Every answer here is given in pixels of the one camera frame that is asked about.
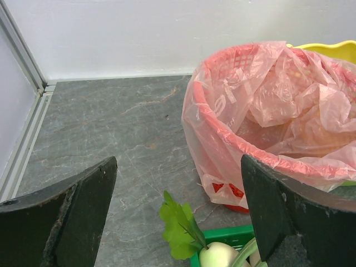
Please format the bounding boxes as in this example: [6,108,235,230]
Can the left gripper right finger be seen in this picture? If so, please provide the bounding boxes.
[241,155,355,266]

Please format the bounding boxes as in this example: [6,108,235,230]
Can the green vegetable tray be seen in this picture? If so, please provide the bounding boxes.
[203,225,255,251]

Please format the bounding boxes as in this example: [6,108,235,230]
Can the green long beans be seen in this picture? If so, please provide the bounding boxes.
[231,238,258,267]

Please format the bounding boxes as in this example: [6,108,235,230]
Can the pink plastic bin liner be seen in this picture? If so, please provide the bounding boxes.
[181,40,356,209]

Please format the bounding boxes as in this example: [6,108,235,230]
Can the red trash bin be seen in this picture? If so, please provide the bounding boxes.
[193,44,356,214]

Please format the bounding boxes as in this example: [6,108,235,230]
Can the white radish with leaves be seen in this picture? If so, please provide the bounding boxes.
[159,190,251,267]

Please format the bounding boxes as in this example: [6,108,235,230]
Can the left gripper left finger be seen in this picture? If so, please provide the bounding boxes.
[1,156,117,266]

